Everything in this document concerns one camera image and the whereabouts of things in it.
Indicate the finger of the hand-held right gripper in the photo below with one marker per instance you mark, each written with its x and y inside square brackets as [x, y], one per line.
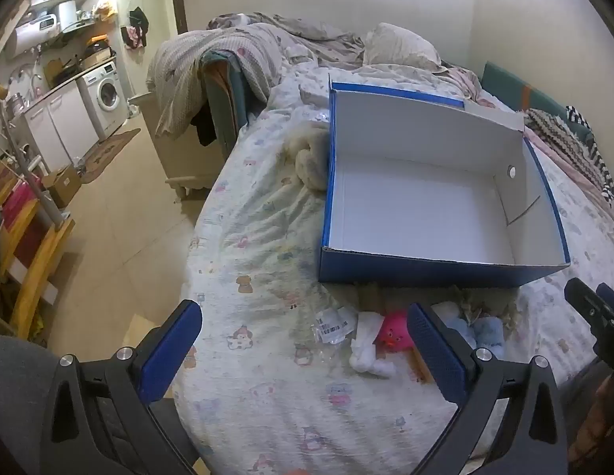
[586, 304]
[612, 301]

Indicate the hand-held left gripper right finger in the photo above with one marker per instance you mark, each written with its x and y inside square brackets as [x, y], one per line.
[435, 356]

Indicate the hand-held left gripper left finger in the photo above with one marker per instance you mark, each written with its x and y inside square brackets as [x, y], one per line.
[168, 351]

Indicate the pink plush toy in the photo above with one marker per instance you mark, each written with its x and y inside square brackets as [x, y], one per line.
[393, 331]

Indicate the light blue plush toy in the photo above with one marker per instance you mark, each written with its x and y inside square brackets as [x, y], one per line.
[487, 331]

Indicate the white plush toy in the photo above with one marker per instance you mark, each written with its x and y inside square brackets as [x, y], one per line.
[366, 339]

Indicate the clear plastic packet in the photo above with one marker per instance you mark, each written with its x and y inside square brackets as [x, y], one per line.
[331, 327]

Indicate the blue and white cardboard box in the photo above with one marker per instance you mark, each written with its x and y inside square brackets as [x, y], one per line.
[411, 198]

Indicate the cream plush toy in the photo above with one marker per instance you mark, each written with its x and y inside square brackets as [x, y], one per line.
[312, 163]

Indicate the person's right forearm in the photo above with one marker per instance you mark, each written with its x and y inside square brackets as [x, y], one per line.
[596, 430]

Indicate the beige patterned plush toy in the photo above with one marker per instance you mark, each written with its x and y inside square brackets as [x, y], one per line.
[485, 307]

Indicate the black white striped cloth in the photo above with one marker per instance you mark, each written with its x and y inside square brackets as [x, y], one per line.
[596, 153]

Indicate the grey clothing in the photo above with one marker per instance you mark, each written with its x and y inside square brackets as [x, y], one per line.
[15, 396]

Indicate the patterned knit blanket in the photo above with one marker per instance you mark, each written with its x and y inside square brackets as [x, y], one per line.
[554, 138]

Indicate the small cardboard box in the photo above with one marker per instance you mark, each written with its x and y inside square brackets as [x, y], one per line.
[64, 185]

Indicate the pink bag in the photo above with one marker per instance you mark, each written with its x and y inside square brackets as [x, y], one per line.
[19, 205]

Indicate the brown doormat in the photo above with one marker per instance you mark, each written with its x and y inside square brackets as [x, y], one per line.
[106, 151]

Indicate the black hanging cloth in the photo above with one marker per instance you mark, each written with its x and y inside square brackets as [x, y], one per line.
[205, 128]

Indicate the teal bed headboard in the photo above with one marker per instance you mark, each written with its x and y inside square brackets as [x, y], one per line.
[502, 84]

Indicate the white floor cabinet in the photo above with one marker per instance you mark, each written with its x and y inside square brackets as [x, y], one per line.
[59, 123]

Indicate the teal bed footboard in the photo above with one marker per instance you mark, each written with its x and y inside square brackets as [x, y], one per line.
[225, 104]

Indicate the pink cloth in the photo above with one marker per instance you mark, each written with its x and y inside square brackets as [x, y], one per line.
[460, 79]

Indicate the white washing machine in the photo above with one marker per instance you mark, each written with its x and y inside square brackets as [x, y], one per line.
[106, 94]

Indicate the grey checked blanket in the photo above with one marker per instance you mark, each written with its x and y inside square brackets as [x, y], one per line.
[188, 69]

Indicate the white pillow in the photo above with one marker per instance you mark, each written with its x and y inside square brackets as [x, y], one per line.
[401, 44]

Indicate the hanging clothes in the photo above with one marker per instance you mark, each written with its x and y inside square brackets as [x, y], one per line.
[135, 27]

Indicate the grey brown duvet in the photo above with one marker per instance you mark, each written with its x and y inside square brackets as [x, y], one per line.
[317, 39]

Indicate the cream wooden bed frame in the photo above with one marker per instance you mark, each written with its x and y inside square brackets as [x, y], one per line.
[188, 158]

